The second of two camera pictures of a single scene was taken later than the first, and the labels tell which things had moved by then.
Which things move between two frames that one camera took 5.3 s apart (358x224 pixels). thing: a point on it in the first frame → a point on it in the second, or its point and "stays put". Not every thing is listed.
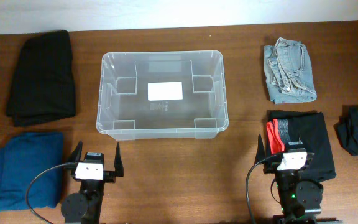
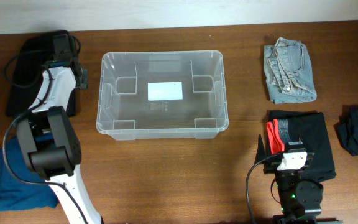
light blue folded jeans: x=289 y=72 stays put
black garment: x=42 y=87 stays put
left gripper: x=109 y=175 → x=81 y=75
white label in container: x=165 y=91 stays put
